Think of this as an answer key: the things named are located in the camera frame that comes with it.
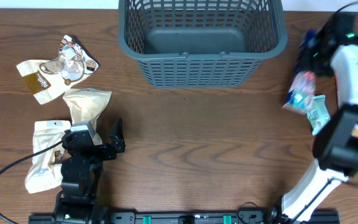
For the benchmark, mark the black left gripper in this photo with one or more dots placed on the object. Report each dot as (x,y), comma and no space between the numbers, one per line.
(115,138)

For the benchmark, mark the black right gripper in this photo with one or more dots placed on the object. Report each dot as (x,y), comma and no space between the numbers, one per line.
(307,59)

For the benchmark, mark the multicolour tissue pack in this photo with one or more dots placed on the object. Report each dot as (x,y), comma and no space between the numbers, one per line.
(301,92)

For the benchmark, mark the teal snack packet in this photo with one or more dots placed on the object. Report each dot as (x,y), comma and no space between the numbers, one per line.
(318,115)

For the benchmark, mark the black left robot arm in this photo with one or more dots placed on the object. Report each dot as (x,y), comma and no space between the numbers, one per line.
(82,171)

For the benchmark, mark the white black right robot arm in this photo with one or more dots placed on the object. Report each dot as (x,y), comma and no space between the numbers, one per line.
(325,88)

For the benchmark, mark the plain beige paper pouch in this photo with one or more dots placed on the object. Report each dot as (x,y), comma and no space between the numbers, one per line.
(86,104)

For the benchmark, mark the beige pouch with window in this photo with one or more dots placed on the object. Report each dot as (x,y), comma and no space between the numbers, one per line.
(45,173)

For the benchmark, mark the Pantree cookie pouch printed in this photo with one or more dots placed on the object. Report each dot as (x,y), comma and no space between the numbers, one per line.
(48,79)

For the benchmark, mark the grey plastic basket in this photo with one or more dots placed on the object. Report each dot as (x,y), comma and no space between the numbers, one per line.
(200,43)

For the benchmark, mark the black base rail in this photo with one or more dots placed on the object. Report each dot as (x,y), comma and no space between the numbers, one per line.
(248,216)

